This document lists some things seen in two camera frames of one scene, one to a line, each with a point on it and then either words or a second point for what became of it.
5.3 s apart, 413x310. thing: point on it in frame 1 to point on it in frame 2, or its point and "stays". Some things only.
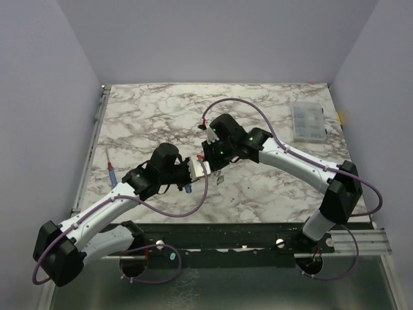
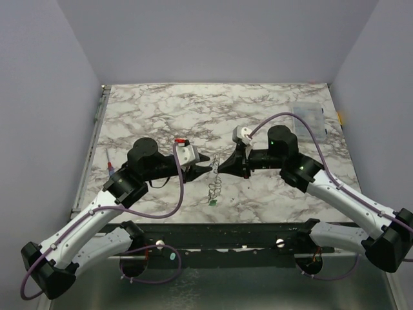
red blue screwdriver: x=111 y=173 stays
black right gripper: x=210 y=158 to x=242 y=162
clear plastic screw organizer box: x=308 y=121 stays
